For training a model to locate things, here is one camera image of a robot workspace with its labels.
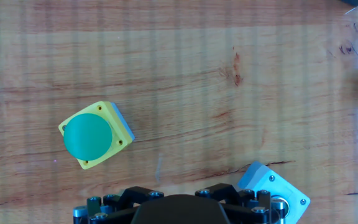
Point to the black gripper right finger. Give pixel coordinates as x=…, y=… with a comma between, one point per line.
x=228, y=191

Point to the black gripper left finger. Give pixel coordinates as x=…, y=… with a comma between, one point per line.
x=126, y=199

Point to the yellow box green mushroom button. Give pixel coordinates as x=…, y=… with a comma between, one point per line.
x=87, y=137

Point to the grey box small green button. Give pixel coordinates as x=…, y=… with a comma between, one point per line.
x=278, y=186

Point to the wood grain table mat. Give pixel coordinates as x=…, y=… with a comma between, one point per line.
x=197, y=93

